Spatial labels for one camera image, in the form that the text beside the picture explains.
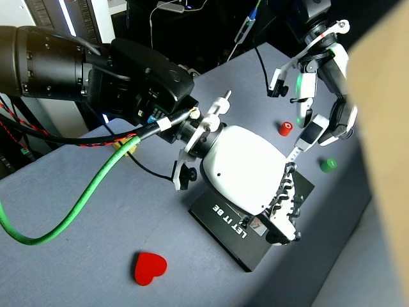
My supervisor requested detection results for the blurred tan panel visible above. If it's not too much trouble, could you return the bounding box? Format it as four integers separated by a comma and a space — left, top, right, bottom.
346, 0, 409, 307

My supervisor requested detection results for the red cylinder block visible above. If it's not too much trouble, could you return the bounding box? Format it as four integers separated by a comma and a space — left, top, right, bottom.
277, 120, 294, 137

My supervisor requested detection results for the silver box device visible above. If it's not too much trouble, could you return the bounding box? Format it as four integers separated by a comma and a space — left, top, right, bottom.
155, 1, 186, 14

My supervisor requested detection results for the thin black cable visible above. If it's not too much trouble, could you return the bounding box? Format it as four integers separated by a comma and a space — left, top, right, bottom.
254, 47, 272, 96
104, 123, 176, 180

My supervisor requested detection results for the red heart block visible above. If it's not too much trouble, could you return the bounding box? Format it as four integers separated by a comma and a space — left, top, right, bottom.
134, 251, 168, 286

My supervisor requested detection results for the red black braided cable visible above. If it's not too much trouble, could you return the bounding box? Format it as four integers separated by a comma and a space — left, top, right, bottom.
0, 102, 137, 148

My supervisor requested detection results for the white equipment stand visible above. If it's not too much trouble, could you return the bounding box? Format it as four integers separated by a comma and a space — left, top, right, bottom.
57, 0, 112, 44

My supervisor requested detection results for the black Let It Be album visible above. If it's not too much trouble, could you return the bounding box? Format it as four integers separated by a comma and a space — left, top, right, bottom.
188, 171, 316, 272

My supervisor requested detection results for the thick black cable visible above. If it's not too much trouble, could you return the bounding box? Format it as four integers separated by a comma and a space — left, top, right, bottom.
0, 110, 197, 148

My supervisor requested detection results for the grey table cloth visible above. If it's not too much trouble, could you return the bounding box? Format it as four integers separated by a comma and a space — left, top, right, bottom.
0, 43, 374, 307

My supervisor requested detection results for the green cylinder block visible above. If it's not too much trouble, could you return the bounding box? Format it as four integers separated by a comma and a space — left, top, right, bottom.
320, 157, 338, 173

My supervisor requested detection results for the thin white cable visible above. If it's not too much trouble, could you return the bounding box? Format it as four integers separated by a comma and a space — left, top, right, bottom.
148, 0, 210, 49

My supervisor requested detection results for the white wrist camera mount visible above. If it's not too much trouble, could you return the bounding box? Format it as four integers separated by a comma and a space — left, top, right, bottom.
174, 90, 231, 192
267, 19, 351, 97

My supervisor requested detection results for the small yellow object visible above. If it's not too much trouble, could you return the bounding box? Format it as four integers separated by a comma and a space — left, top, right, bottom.
111, 137, 139, 155

